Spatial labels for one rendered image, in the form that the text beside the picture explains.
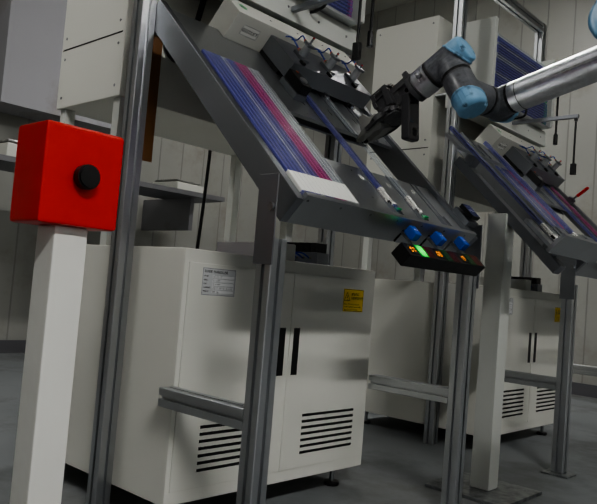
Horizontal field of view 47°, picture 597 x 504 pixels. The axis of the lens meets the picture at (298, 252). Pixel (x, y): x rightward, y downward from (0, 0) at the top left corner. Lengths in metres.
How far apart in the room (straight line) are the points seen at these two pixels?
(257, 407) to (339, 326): 0.67
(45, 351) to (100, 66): 0.98
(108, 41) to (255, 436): 1.12
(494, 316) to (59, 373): 1.34
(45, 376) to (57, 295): 0.13
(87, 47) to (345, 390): 1.17
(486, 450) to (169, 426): 1.01
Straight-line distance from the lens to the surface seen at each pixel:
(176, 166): 5.38
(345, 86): 2.01
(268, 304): 1.28
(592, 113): 5.23
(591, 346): 5.03
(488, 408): 2.16
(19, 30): 4.60
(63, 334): 1.19
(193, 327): 1.56
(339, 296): 1.91
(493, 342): 2.14
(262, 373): 1.29
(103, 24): 2.00
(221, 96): 1.53
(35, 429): 1.20
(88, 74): 2.01
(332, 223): 1.43
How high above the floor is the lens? 0.55
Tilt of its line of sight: 3 degrees up
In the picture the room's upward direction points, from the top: 5 degrees clockwise
